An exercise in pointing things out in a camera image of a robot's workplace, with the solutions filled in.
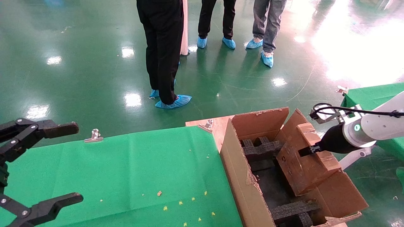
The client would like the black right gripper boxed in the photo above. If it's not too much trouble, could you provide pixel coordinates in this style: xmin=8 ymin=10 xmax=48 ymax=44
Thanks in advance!
xmin=298 ymin=124 xmax=361 ymax=157

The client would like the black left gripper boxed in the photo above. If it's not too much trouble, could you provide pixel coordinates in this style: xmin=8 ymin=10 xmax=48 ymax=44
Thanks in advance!
xmin=0 ymin=118 xmax=84 ymax=227

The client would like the small brown cardboard box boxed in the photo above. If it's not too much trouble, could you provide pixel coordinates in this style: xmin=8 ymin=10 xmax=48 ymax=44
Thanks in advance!
xmin=276 ymin=122 xmax=343 ymax=196

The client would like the large open brown carton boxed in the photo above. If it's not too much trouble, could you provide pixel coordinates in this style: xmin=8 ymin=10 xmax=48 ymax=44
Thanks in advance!
xmin=219 ymin=107 xmax=369 ymax=227

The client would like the white metal tube strut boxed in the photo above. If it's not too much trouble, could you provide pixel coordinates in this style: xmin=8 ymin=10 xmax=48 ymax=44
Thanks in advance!
xmin=339 ymin=147 xmax=373 ymax=171

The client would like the green rounded object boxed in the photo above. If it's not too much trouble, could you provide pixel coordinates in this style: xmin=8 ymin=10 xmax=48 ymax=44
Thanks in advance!
xmin=395 ymin=167 xmax=404 ymax=193

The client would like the person in grey jeans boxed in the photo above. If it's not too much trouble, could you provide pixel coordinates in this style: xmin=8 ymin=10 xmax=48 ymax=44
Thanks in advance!
xmin=246 ymin=0 xmax=288 ymax=68

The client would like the person in black trousers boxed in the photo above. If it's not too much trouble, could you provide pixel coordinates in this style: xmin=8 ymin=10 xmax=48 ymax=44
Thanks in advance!
xmin=136 ymin=0 xmax=192 ymax=109
xmin=197 ymin=0 xmax=237 ymax=50

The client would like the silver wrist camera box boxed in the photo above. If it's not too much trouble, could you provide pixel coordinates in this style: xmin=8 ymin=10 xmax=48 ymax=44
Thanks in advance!
xmin=309 ymin=102 xmax=363 ymax=125

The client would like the black camera cable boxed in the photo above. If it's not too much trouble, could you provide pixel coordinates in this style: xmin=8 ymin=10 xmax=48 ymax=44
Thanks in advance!
xmin=311 ymin=102 xmax=404 ymax=118

